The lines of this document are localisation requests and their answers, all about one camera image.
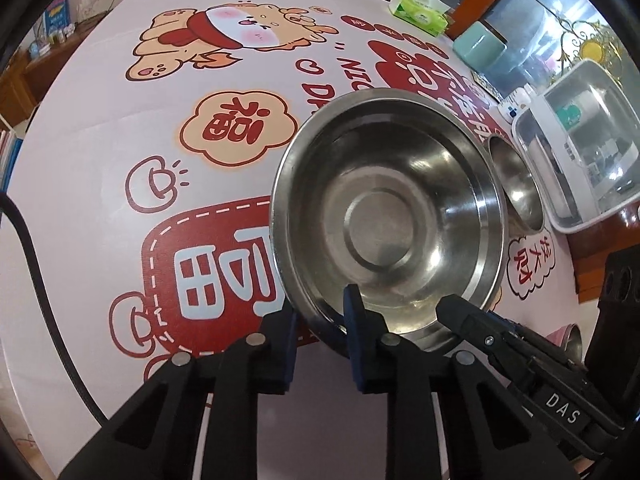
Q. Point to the white countertop sterilizer appliance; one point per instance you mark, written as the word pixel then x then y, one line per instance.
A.
pixel 575 160

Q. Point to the green tissue pack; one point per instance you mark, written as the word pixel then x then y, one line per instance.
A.
pixel 417 12

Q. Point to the large stainless steel bowl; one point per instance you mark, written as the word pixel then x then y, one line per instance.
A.
pixel 385 210

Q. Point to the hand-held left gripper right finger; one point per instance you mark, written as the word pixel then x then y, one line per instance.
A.
pixel 352 340

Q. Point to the teal box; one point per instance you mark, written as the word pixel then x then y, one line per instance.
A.
pixel 480 50

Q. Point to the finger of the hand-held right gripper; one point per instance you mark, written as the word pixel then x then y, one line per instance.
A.
pixel 475 327
pixel 525 335

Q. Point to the small stainless steel bowl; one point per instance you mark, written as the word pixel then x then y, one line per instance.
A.
pixel 520 185

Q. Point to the small white bottle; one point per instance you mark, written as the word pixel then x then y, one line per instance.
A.
pixel 517 105

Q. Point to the blue book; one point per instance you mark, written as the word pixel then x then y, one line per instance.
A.
pixel 56 10

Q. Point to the printed pink tablecloth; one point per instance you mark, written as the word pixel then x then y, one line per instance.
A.
pixel 100 160

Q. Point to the wooden sideboard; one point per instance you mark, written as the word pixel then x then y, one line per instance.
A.
pixel 600 260

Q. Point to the pink bowl with steel lining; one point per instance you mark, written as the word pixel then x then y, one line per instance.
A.
pixel 562 337

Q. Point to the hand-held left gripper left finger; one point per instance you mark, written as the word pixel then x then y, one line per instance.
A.
pixel 280 360

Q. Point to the wooden cabinet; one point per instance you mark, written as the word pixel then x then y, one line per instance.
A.
pixel 22 85

